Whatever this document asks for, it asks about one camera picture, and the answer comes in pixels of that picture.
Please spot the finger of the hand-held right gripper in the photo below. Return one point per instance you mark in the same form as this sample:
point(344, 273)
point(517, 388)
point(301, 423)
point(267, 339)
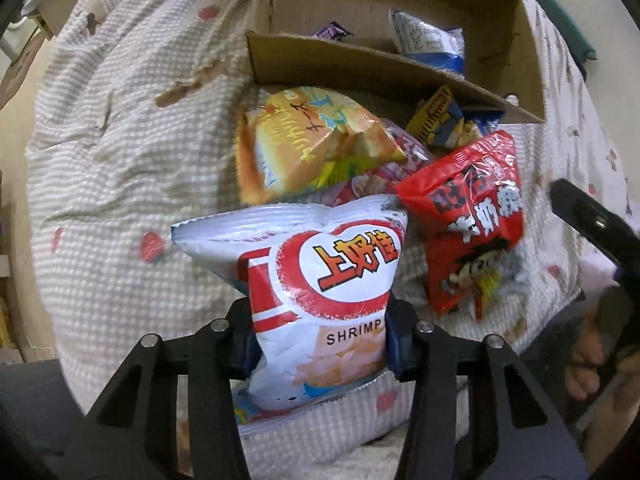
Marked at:
point(595, 220)

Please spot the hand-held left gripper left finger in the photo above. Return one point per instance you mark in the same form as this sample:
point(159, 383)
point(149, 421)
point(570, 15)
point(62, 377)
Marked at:
point(245, 355)

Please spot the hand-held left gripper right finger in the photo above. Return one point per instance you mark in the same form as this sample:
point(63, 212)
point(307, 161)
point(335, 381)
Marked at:
point(397, 350)

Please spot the white red shrimp chip bag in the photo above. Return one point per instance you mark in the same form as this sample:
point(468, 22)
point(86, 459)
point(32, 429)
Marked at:
point(325, 260)

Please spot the pink snack packet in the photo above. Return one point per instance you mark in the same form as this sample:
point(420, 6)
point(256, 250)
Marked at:
point(412, 155)

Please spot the orange yellow snack bag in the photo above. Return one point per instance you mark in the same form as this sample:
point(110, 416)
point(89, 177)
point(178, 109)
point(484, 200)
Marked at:
point(290, 150)

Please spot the brown cardboard box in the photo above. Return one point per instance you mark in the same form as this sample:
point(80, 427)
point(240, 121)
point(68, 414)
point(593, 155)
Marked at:
point(350, 65)

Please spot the red snack bag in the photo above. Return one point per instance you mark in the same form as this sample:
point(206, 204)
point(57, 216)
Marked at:
point(465, 210)

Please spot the person's bare foot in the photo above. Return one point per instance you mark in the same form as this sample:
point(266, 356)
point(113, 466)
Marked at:
point(590, 355)

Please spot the yellow blue dog snack packet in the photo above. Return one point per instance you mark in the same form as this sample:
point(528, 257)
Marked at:
point(440, 120)

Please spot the green foam bar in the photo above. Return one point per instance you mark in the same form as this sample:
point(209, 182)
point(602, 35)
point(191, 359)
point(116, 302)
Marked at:
point(565, 15)

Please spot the beige checked printed blanket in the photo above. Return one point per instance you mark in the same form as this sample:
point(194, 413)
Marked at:
point(150, 160)

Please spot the grey upholstered seat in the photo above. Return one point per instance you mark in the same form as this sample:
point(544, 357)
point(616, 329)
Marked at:
point(35, 410)

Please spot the blue white snack packet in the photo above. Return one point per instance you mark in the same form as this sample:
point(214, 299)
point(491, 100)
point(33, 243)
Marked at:
point(420, 35)

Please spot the purple snack packet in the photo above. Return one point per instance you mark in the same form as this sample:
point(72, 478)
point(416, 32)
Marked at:
point(332, 31)

